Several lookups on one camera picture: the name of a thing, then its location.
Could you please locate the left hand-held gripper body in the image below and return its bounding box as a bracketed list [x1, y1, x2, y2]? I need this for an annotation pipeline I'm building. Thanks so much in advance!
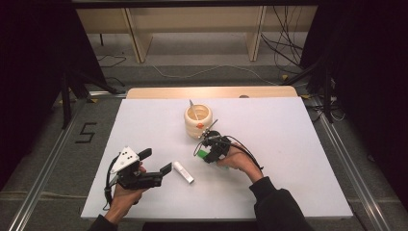
[110, 145, 165, 191]

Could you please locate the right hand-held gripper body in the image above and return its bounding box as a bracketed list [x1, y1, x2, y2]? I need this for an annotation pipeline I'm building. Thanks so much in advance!
[197, 118, 233, 162]

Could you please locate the white glue stick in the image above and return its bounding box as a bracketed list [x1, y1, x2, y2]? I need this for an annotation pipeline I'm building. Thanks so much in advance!
[172, 161, 195, 185]

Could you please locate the cream ribbed pen holder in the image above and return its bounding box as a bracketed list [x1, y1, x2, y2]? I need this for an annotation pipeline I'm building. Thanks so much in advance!
[184, 103, 214, 140]

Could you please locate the clear ballpoint pen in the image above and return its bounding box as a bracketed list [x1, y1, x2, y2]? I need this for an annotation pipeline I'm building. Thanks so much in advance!
[188, 99, 200, 120]

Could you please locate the person's right hand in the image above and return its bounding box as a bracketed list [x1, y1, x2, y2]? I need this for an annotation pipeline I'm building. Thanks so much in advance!
[216, 150, 265, 185]

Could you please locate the person's left hand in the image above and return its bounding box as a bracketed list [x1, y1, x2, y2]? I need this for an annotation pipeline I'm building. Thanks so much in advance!
[105, 164, 148, 223]

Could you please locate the wooden table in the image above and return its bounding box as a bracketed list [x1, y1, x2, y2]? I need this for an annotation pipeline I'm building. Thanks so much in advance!
[126, 85, 298, 100]

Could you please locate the person's dark clothing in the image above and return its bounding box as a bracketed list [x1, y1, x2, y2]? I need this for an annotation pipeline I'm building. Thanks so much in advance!
[142, 220, 259, 231]

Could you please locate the white board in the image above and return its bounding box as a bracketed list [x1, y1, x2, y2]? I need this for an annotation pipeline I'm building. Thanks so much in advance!
[80, 96, 354, 220]

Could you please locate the black tripod stand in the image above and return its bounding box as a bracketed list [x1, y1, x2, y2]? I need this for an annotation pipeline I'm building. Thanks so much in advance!
[59, 68, 122, 130]

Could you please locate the black metal stand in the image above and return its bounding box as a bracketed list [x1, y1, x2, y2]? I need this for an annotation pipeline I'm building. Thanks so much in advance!
[282, 32, 337, 125]

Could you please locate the dark curtain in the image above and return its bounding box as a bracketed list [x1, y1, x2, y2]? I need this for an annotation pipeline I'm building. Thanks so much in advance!
[301, 0, 408, 204]
[0, 0, 108, 191]

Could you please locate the light wooden desk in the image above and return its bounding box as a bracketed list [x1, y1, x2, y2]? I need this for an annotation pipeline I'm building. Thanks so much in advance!
[76, 5, 319, 64]

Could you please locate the right hand-held gripper cable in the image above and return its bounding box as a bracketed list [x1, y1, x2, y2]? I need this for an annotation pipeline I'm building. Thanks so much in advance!
[192, 134, 265, 171]

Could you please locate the hand-held gripper cable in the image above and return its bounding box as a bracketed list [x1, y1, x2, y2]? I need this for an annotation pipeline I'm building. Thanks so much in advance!
[192, 134, 265, 171]
[103, 153, 124, 212]

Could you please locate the left hand-held gripper cable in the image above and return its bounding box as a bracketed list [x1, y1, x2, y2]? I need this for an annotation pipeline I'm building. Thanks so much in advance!
[103, 153, 124, 212]

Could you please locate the aluminium floor rail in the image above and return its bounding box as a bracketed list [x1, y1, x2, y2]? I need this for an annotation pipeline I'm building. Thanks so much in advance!
[312, 95, 392, 231]
[8, 95, 94, 231]

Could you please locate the thin black floor cable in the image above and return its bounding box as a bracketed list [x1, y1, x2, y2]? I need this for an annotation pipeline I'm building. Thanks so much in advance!
[95, 55, 128, 68]

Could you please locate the bundle of black cables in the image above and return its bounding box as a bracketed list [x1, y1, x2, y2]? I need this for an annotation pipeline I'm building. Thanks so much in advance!
[259, 5, 306, 75]

